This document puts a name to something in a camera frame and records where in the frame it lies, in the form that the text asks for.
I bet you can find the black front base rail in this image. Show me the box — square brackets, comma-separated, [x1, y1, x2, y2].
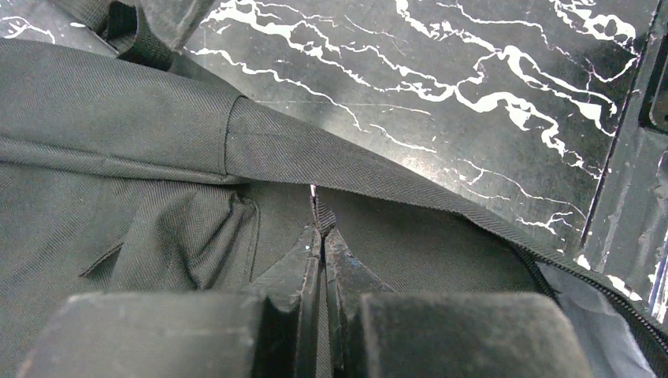
[574, 1, 667, 323]

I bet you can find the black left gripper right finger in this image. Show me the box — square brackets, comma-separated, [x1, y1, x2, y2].
[323, 231, 592, 377]

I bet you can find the black backpack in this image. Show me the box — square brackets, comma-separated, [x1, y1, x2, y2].
[1, 1, 667, 377]

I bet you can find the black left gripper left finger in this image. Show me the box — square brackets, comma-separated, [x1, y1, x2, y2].
[17, 226, 321, 377]

